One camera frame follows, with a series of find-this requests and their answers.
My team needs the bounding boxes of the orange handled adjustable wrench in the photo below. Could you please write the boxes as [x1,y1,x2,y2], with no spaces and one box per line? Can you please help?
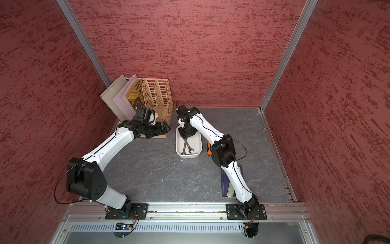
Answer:
[207,141,212,158]

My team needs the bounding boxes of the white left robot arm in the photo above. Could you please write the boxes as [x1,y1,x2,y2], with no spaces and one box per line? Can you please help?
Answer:
[66,121,171,219]

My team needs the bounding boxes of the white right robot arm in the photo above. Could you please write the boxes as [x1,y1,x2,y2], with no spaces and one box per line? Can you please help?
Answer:
[176,105,259,219]

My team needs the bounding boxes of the white oval storage box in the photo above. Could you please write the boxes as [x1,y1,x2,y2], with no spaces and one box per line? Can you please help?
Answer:
[175,126,203,159]

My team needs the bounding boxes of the steel wrench in box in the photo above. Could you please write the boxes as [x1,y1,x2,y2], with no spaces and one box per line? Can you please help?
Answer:
[181,139,194,155]

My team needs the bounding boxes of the brown illustrated comic book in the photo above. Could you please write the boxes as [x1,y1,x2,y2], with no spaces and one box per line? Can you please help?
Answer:
[125,79,146,109]

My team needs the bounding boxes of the beige plastic desk organizer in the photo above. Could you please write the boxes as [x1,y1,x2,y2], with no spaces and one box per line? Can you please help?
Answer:
[139,78,173,124]

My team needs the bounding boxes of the lilac folder board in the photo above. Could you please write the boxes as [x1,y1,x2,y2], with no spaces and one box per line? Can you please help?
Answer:
[112,75,139,121]

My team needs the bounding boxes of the grey-green folder board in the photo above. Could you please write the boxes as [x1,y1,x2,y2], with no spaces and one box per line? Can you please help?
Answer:
[100,74,130,123]

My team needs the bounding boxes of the dark blue notebook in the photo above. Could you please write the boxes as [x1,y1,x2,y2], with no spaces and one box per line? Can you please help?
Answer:
[220,168,236,198]

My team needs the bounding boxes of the beige eraser case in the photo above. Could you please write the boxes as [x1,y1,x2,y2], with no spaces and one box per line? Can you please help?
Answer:
[226,183,235,198]

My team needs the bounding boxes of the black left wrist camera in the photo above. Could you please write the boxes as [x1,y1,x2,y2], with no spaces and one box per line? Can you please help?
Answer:
[133,107,158,125]

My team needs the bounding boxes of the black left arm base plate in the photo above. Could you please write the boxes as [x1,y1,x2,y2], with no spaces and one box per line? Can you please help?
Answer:
[105,203,149,220]

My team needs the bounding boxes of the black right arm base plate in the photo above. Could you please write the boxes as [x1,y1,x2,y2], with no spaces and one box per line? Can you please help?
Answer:
[225,203,268,221]

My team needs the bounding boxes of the aluminium front rail frame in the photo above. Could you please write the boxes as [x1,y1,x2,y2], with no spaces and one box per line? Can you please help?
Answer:
[52,202,319,244]

